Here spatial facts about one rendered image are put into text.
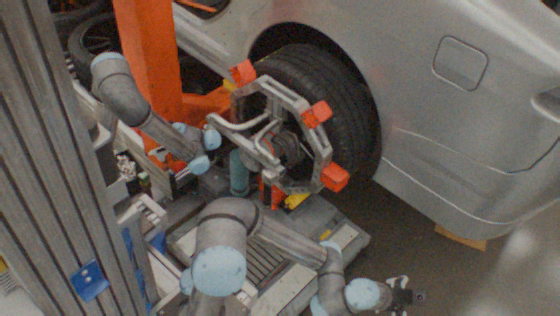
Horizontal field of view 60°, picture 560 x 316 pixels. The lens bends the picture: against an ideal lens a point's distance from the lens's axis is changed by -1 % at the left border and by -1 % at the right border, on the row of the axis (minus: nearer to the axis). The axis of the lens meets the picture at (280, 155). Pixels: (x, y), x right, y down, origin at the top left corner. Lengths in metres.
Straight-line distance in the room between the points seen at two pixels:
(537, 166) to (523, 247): 1.50
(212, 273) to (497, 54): 1.04
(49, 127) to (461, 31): 1.18
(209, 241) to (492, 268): 2.19
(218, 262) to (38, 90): 0.49
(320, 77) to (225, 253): 1.06
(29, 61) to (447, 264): 2.49
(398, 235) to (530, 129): 1.47
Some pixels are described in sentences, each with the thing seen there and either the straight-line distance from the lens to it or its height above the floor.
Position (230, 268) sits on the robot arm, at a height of 1.44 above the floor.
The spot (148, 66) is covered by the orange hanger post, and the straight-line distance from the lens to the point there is 2.04.
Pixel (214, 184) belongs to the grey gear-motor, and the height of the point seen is 0.40.
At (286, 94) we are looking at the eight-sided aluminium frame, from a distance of 1.98.
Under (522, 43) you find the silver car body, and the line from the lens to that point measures 1.58.
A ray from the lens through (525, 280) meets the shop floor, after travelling 3.10.
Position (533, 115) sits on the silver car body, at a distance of 1.65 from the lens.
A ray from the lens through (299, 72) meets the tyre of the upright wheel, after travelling 1.97.
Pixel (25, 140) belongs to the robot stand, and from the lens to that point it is 0.99.
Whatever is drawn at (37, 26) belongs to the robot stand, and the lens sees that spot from 0.90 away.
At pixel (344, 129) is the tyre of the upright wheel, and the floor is 1.04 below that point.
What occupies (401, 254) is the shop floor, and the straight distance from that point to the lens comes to 2.91.
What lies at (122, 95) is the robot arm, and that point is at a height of 1.41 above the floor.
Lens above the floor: 2.38
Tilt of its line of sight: 47 degrees down
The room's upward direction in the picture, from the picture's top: 5 degrees clockwise
